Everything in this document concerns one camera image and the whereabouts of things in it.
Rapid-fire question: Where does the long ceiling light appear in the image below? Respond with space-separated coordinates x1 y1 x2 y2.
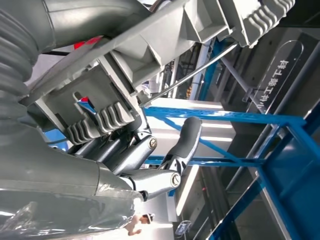
175 164 200 217

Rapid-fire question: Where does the red barrier belt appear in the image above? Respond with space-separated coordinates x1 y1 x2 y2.
73 35 103 51

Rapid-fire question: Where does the blue metal shelf rack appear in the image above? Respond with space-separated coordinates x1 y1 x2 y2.
45 99 320 240

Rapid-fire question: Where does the small clear sign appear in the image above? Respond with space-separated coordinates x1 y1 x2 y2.
174 220 192 237

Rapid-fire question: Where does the person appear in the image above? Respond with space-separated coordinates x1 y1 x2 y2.
125 212 155 237

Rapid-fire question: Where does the clear acrylic sign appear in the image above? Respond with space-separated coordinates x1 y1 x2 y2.
246 39 304 115

